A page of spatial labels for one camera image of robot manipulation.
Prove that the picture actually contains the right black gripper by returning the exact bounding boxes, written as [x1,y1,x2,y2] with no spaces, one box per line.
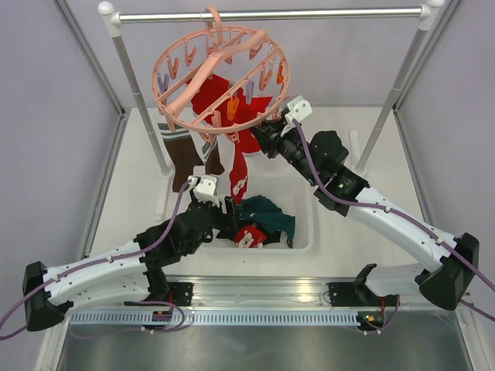
[250,117,320,185]

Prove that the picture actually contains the red santa sock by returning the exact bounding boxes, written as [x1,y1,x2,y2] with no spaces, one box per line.
[229,143,248,204]
[234,226,267,249]

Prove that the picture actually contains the black sock white stripes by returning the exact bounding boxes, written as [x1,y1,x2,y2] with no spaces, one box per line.
[216,231,282,244]

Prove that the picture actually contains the pink round clip hanger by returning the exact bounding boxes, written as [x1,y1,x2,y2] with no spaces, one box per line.
[152,6,291,141]

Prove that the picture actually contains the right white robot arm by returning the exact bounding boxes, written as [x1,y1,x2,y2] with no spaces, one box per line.
[251,120,480,311]

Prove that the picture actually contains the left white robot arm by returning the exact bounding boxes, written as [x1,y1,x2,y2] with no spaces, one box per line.
[22,196,242,332]

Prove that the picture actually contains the brown striped sock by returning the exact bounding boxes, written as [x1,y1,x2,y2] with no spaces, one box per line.
[201,139,224,175]
[158,123,203,192]

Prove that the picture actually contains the red sock white letters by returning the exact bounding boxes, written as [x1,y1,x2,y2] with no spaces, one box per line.
[191,74,272,154]

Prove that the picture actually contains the metal drying rack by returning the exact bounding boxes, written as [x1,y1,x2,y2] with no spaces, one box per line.
[98,1,444,173]

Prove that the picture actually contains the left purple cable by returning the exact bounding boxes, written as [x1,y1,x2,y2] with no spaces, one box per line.
[0,175,194,341]

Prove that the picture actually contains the purple cable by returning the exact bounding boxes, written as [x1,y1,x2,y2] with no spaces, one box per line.
[0,175,194,341]
[292,119,495,324]

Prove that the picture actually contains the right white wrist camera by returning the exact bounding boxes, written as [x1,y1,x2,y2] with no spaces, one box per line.
[285,95,313,124]

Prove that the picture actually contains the metal base rail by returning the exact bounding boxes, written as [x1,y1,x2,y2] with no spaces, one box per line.
[167,275,353,311]

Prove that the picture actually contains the white slotted cable duct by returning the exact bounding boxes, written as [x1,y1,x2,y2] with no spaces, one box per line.
[70,309,360,326]

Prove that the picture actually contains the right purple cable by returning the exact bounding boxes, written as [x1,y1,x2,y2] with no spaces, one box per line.
[292,119,495,324]

